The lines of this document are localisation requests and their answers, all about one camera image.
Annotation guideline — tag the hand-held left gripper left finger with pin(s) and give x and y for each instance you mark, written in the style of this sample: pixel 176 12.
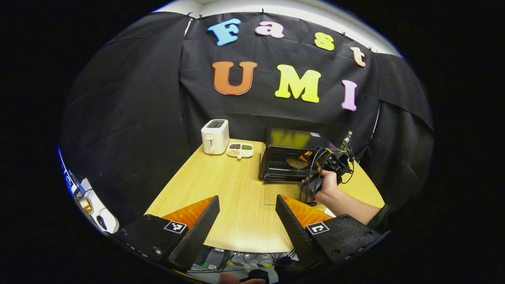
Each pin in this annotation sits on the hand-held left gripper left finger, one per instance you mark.
pixel 199 232

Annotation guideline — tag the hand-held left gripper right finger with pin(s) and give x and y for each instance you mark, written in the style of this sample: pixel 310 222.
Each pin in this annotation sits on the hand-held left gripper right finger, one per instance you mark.
pixel 294 230

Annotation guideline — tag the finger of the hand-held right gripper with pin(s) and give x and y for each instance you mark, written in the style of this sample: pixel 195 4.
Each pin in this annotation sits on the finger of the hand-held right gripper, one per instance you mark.
pixel 304 157

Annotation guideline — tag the golden croissant bread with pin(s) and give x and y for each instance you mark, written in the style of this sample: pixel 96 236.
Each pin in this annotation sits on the golden croissant bread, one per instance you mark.
pixel 296 162

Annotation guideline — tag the black electric oven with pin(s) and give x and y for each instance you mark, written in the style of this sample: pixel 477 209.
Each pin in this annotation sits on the black electric oven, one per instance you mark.
pixel 290 140

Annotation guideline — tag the divided white snack dish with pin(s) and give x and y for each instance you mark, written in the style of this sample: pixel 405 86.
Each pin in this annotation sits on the divided white snack dish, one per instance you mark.
pixel 240 149

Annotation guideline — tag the white toaster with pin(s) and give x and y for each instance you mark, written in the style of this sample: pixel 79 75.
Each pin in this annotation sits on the white toaster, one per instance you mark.
pixel 215 138

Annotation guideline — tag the black backdrop cloth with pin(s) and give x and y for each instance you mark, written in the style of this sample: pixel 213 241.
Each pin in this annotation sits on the black backdrop cloth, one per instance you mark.
pixel 130 118

